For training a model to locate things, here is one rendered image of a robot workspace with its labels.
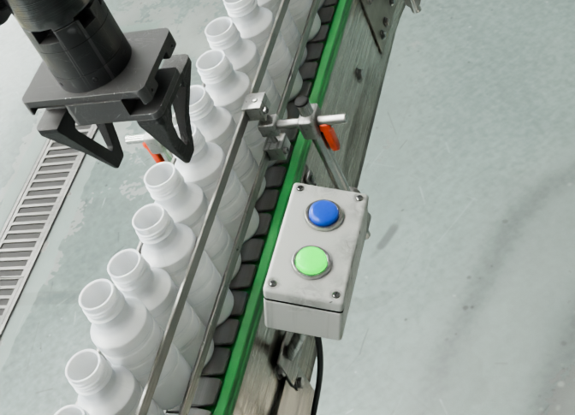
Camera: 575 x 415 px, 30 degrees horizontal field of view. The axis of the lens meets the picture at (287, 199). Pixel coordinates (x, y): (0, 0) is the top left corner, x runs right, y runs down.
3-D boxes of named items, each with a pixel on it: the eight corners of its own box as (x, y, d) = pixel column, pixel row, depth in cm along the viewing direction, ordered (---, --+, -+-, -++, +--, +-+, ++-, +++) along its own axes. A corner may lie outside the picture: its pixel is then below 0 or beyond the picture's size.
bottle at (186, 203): (245, 244, 125) (187, 147, 114) (242, 284, 121) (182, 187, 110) (198, 255, 127) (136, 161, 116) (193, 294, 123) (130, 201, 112)
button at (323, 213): (312, 204, 110) (312, 196, 109) (340, 210, 109) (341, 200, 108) (305, 227, 108) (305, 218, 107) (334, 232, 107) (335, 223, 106)
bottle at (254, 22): (307, 97, 140) (262, -3, 128) (265, 113, 140) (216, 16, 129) (300, 69, 144) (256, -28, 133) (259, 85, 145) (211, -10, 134)
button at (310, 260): (299, 251, 106) (299, 242, 105) (328, 256, 106) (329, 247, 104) (293, 275, 104) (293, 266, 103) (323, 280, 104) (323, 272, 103)
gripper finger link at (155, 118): (203, 189, 78) (148, 97, 72) (120, 193, 81) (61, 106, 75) (228, 122, 83) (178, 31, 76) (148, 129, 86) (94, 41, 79)
